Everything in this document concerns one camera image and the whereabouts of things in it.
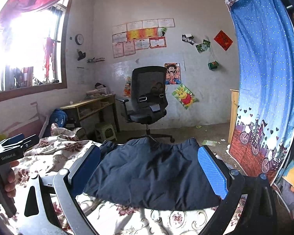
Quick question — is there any red paper square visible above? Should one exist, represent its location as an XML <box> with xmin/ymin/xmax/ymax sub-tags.
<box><xmin>214</xmin><ymin>30</ymin><xmax>234</xmax><ymax>51</ymax></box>

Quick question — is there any wooden desk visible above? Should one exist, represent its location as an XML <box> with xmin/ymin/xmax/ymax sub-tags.
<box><xmin>59</xmin><ymin>94</ymin><xmax>120</xmax><ymax>134</ymax></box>

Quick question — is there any window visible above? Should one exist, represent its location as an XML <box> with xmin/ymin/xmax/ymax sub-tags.
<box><xmin>0</xmin><ymin>0</ymin><xmax>75</xmax><ymax>103</ymax></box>

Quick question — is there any wooden cabinet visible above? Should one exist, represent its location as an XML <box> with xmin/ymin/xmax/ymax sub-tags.
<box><xmin>229</xmin><ymin>89</ymin><xmax>240</xmax><ymax>144</ymax></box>

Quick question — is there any black and white photo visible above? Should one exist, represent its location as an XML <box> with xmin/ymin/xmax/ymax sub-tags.
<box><xmin>182</xmin><ymin>33</ymin><xmax>195</xmax><ymax>45</ymax></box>

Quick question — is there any pile of papers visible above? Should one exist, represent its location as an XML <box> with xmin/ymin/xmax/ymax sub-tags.
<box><xmin>84</xmin><ymin>88</ymin><xmax>112</xmax><ymax>100</ymax></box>

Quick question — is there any green plastic stool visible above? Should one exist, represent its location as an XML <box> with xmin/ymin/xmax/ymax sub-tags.
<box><xmin>94</xmin><ymin>122</ymin><xmax>117</xmax><ymax>143</ymax></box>

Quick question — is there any black office chair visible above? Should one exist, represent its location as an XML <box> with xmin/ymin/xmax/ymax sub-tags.
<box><xmin>115</xmin><ymin>66</ymin><xmax>175</xmax><ymax>144</ymax></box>

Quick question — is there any floral blanket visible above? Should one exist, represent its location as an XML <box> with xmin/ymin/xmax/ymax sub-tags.
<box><xmin>0</xmin><ymin>124</ymin><xmax>248</xmax><ymax>235</ymax></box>

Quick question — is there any person's left hand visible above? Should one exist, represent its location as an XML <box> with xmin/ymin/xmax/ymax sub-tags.
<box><xmin>4</xmin><ymin>160</ymin><xmax>20</xmax><ymax>199</ymax></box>

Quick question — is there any navy puffer jacket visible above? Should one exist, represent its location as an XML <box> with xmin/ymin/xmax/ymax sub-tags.
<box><xmin>83</xmin><ymin>137</ymin><xmax>222</xmax><ymax>212</ymax></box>

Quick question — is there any group of award certificates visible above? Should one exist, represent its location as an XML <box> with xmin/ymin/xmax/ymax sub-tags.
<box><xmin>112</xmin><ymin>18</ymin><xmax>175</xmax><ymax>59</ymax></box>

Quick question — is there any green photo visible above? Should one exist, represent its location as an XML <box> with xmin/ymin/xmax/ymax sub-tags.
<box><xmin>195</xmin><ymin>39</ymin><xmax>211</xmax><ymax>53</ymax></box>

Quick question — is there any red hanging garment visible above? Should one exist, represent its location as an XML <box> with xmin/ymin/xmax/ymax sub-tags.
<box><xmin>45</xmin><ymin>37</ymin><xmax>55</xmax><ymax>76</ymax></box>

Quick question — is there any blue printed curtain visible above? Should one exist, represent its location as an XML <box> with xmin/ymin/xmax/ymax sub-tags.
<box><xmin>225</xmin><ymin>0</ymin><xmax>294</xmax><ymax>184</ymax></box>

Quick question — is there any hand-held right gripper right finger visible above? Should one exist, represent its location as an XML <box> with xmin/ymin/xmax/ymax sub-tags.
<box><xmin>197</xmin><ymin>145</ymin><xmax>278</xmax><ymax>235</ymax></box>

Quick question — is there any blue backpack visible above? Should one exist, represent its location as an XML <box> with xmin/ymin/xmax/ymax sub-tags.
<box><xmin>49</xmin><ymin>108</ymin><xmax>68</xmax><ymax>128</ymax></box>

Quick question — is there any cartoon character poster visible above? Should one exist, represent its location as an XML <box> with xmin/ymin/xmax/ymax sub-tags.
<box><xmin>165</xmin><ymin>63</ymin><xmax>181</xmax><ymax>85</ymax></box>

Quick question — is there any yellow bear poster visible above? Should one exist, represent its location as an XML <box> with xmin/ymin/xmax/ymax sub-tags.
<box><xmin>171</xmin><ymin>83</ymin><xmax>198</xmax><ymax>110</ymax></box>

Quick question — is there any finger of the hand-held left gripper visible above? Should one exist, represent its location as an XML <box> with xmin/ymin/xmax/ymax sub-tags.
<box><xmin>0</xmin><ymin>133</ymin><xmax>25</xmax><ymax>148</ymax></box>
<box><xmin>1</xmin><ymin>135</ymin><xmax>40</xmax><ymax>153</ymax></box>

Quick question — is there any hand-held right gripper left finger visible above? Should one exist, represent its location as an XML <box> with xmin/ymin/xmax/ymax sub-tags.
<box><xmin>15</xmin><ymin>145</ymin><xmax>101</xmax><ymax>235</ymax></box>

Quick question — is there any colourful cartoon wall sticker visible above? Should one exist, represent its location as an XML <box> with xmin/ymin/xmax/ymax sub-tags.
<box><xmin>124</xmin><ymin>76</ymin><xmax>133</xmax><ymax>98</ymax></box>

